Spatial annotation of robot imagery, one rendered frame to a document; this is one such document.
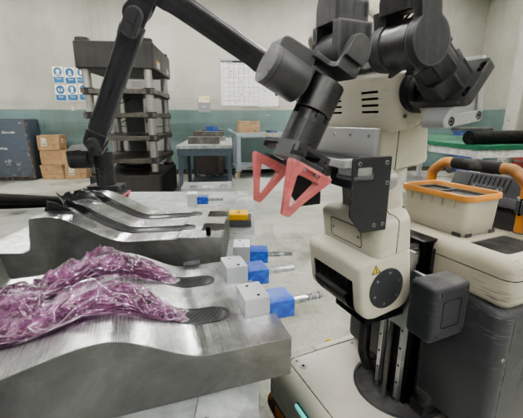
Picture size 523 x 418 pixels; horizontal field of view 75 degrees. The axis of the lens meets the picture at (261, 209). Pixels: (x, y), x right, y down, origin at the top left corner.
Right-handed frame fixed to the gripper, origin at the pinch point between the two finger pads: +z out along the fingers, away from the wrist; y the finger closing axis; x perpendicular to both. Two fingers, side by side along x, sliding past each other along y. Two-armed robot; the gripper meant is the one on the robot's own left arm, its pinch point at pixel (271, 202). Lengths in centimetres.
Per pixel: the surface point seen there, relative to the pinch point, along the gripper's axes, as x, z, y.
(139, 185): 46, 58, -425
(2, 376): -24.5, 25.8, 9.3
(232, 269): 0.8, 12.7, -4.1
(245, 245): 9.4, 11.2, -19.4
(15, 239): -32, 31, -43
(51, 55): -140, -70, -743
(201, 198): 15, 11, -76
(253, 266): 5.2, 11.6, -5.8
